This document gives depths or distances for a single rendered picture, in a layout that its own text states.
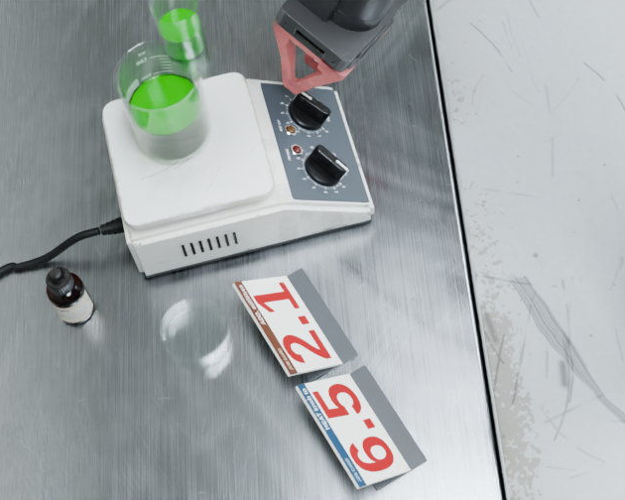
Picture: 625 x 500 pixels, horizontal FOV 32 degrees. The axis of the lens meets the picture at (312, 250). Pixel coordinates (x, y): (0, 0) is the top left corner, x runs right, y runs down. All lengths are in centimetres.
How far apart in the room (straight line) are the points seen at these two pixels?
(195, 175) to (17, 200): 19
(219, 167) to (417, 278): 19
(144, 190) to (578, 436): 38
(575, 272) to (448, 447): 18
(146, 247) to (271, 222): 10
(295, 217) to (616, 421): 29
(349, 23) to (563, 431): 35
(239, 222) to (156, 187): 7
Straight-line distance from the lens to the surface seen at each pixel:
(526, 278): 92
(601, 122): 100
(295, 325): 87
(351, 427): 84
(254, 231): 89
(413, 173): 96
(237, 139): 88
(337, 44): 82
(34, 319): 94
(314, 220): 89
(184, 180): 86
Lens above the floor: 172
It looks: 63 degrees down
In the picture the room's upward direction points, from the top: 7 degrees counter-clockwise
